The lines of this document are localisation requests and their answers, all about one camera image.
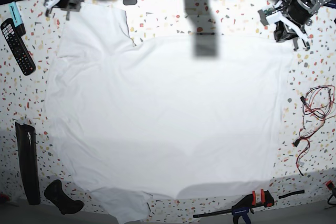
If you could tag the black game controller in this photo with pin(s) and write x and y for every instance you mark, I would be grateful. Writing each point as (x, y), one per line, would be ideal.
(65, 204)

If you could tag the black TV remote control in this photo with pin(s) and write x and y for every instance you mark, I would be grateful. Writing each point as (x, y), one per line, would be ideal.
(17, 47)

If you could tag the black and orange bar clamp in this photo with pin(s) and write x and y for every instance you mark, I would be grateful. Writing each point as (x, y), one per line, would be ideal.
(244, 206)

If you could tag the short black rod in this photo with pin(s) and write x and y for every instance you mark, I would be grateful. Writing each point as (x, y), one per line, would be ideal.
(291, 194)

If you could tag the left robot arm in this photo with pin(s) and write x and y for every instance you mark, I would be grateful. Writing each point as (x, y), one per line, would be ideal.
(281, 8)

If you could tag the light blue box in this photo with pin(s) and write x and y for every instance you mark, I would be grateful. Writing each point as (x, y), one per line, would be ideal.
(17, 20)

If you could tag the orange clamp at table edge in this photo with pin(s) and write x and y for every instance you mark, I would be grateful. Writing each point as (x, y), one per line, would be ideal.
(330, 185)

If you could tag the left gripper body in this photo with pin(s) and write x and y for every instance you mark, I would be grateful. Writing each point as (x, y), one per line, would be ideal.
(301, 11)

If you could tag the long black cylindrical case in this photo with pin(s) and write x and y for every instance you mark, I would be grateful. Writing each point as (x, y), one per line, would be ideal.
(26, 142)

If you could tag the white T-shirt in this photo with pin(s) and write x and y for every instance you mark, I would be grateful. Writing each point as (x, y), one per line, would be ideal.
(174, 117)

